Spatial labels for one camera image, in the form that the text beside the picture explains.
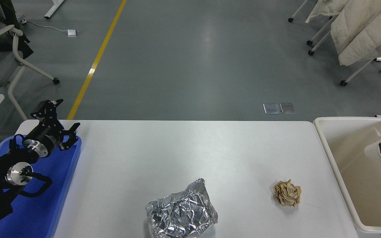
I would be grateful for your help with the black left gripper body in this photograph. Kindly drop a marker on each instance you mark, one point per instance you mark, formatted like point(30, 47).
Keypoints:
point(46, 135)

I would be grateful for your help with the tan paper ball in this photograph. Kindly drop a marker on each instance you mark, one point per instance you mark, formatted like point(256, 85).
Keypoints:
point(287, 193)

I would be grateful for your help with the silver foil tray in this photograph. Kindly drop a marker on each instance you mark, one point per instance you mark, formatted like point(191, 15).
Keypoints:
point(180, 215)

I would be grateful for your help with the large pale plastic bin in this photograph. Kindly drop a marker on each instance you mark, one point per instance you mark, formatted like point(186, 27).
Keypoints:
point(352, 158)

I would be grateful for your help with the blue plastic tray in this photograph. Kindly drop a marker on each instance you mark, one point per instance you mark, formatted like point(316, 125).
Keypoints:
point(45, 211)

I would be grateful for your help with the white power adapter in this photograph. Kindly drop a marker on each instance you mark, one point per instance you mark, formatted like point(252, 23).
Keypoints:
point(72, 32)

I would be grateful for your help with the metal floor plate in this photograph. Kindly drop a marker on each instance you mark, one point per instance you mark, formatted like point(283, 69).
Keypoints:
point(288, 108)
point(271, 108)

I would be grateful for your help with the white desk leg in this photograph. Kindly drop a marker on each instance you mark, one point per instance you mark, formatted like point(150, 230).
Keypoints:
point(54, 8)

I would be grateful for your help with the cream quilted jacket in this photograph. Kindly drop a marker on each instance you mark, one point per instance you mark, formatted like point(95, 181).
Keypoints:
point(326, 8)
point(356, 23)
point(375, 43)

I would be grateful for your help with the dark green jacket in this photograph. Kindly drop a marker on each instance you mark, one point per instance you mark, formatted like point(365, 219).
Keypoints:
point(10, 13)

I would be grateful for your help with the white chair frame with casters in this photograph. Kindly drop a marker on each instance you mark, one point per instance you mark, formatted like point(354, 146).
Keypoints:
point(343, 83)
point(309, 42)
point(310, 53)

